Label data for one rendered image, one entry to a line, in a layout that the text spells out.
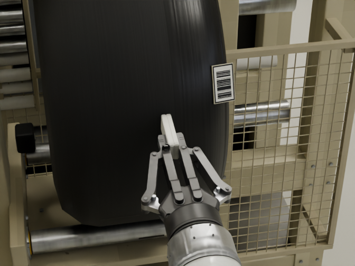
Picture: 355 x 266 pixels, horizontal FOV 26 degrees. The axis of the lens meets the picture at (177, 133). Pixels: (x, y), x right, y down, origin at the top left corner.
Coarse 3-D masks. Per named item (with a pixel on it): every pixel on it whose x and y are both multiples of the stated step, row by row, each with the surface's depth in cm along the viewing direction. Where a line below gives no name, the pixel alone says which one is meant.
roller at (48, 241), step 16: (80, 224) 145; (128, 224) 145; (144, 224) 145; (160, 224) 145; (32, 240) 142; (48, 240) 142; (64, 240) 143; (80, 240) 143; (96, 240) 144; (112, 240) 144; (128, 240) 145
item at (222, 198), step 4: (216, 188) 106; (216, 192) 106; (220, 192) 106; (216, 196) 106; (220, 196) 106; (224, 196) 106; (228, 196) 106; (220, 200) 105; (224, 200) 106; (220, 204) 106
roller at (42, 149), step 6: (36, 144) 166; (42, 144) 166; (48, 144) 166; (36, 150) 165; (42, 150) 165; (48, 150) 165; (30, 156) 164; (36, 156) 165; (42, 156) 165; (48, 156) 165; (30, 162) 165; (36, 162) 165; (42, 162) 166; (48, 162) 166
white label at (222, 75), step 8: (224, 64) 119; (232, 64) 120; (216, 72) 118; (224, 72) 119; (232, 72) 120; (216, 80) 118; (224, 80) 119; (232, 80) 120; (216, 88) 119; (224, 88) 120; (232, 88) 120; (216, 96) 119; (224, 96) 120; (232, 96) 121
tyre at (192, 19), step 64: (64, 0) 116; (128, 0) 116; (192, 0) 118; (64, 64) 115; (128, 64) 115; (192, 64) 117; (64, 128) 118; (128, 128) 117; (192, 128) 119; (64, 192) 127; (128, 192) 124
